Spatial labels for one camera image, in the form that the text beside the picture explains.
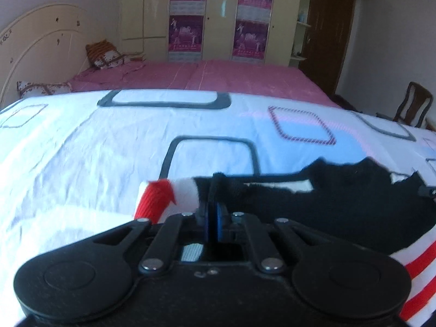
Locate striped knit sweater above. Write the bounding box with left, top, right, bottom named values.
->
left=134, top=157, right=436, bottom=327

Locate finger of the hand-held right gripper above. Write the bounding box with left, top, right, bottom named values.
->
left=416, top=182, right=436, bottom=199

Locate cream wardrobe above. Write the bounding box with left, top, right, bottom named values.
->
left=121, top=0, right=312, bottom=69

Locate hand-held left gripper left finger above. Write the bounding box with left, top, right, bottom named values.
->
left=92, top=202, right=212, bottom=276

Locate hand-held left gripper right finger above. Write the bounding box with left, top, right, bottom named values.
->
left=214, top=202, right=333, bottom=275

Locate white patterned blanket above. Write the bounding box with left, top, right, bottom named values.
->
left=0, top=89, right=436, bottom=327

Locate cream curved headboard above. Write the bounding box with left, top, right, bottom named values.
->
left=0, top=4, right=89, bottom=110

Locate dark wooden door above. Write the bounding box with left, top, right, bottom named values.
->
left=300, top=0, right=356, bottom=98

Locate pink bed sheet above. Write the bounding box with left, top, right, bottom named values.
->
left=66, top=59, right=341, bottom=110

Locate wooden chair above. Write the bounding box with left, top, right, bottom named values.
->
left=376, top=82, right=434, bottom=128

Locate orange patterned pillow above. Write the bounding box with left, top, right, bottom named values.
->
left=85, top=41, right=132, bottom=69

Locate white floral pillow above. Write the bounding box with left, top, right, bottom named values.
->
left=17, top=81, right=73, bottom=99

